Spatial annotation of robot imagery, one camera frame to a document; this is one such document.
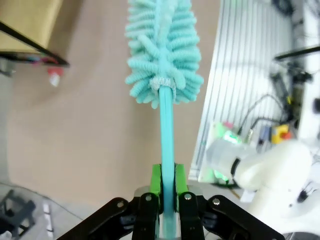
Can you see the teal chenille duster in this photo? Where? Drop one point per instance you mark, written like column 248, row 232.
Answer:
column 166, row 137

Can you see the yellow emergency stop box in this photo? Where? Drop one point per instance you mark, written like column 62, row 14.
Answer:
column 278, row 134

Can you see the black camera tripod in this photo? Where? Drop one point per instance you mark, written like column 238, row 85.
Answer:
column 297, row 52

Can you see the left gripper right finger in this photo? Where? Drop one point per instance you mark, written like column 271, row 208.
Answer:
column 190, row 215

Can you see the two-tier wooden metal shelf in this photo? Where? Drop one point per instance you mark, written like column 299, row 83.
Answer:
column 25, row 22

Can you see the aluminium slatted base table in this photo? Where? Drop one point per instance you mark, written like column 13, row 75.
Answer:
column 237, row 62

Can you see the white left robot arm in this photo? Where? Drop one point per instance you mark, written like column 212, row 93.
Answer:
column 275, row 172

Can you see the red paper scrap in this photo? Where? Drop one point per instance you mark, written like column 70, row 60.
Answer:
column 55, row 71

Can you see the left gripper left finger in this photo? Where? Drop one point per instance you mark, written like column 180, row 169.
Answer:
column 145, row 215

